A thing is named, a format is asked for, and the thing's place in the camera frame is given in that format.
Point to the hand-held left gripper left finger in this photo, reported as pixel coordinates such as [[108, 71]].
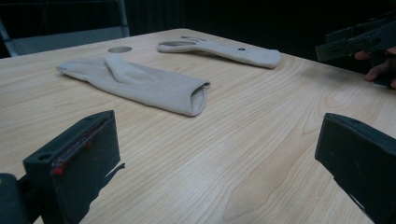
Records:
[[77, 155]]

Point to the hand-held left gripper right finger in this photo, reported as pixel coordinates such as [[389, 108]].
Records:
[[361, 155]]

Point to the grey chair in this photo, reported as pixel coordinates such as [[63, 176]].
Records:
[[68, 39]]

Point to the beige glove with dark dot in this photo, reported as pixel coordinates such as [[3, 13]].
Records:
[[230, 51]]

